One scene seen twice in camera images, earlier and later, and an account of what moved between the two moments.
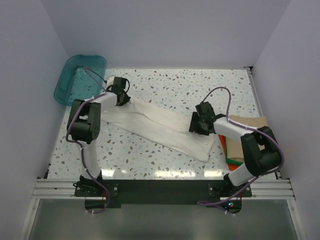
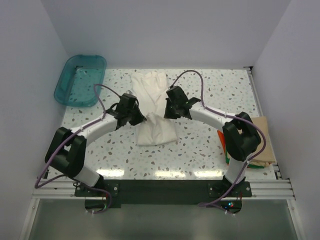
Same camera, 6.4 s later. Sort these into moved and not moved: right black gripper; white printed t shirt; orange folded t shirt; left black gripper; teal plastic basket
Moved: right black gripper; left black gripper; white printed t shirt
Not moved: teal plastic basket; orange folded t shirt
